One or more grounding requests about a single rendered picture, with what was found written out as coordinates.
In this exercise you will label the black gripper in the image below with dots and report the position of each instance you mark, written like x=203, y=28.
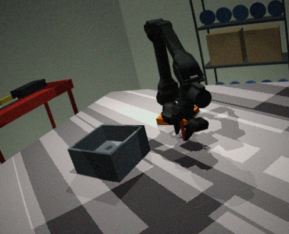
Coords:
x=194, y=124

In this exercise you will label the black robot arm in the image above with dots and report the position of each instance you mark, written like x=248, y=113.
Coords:
x=162, y=35

